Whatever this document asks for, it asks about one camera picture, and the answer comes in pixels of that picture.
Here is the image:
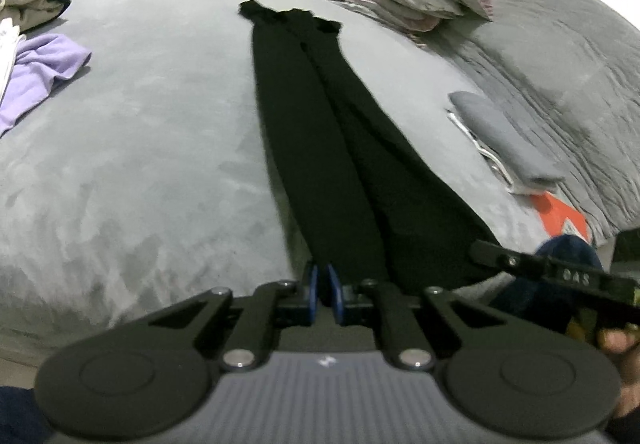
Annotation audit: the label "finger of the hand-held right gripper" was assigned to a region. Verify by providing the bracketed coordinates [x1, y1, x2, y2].
[469, 239, 551, 282]

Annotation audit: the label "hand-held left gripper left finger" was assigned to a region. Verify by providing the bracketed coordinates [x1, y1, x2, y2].
[107, 264, 321, 371]

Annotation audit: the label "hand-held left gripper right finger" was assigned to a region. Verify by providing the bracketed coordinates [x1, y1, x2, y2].
[326, 264, 516, 371]

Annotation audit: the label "black trousers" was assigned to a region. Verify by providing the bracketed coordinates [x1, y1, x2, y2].
[237, 0, 506, 310]

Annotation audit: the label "person's right hand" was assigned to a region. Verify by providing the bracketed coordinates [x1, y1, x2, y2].
[597, 327, 640, 360]

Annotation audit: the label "person's navy trouser leg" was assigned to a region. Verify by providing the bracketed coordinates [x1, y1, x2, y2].
[0, 386, 51, 444]
[500, 234, 603, 325]

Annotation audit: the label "orange cloth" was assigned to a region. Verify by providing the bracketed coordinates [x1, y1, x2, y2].
[530, 193, 592, 245]

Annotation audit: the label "folded grey cloth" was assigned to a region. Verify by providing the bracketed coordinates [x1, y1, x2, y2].
[447, 91, 566, 185]

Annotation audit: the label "grey quilted headboard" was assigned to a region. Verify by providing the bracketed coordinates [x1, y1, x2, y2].
[415, 0, 640, 245]

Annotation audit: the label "lavender cloth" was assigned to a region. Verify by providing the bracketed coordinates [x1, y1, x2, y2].
[0, 33, 92, 137]

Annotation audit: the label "white striped cloth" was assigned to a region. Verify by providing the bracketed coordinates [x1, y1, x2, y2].
[0, 17, 27, 100]

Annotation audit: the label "black beige cloth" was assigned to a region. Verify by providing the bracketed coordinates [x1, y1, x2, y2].
[0, 0, 72, 32]

